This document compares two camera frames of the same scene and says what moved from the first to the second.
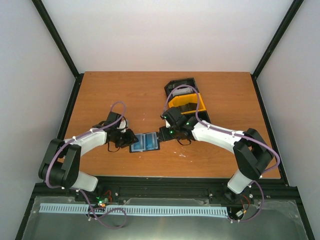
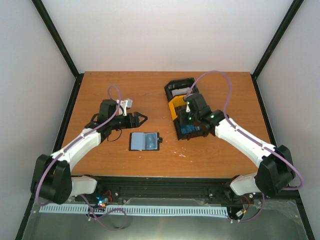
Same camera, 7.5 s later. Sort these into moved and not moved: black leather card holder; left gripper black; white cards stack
Moved: left gripper black
Not moved: black leather card holder; white cards stack
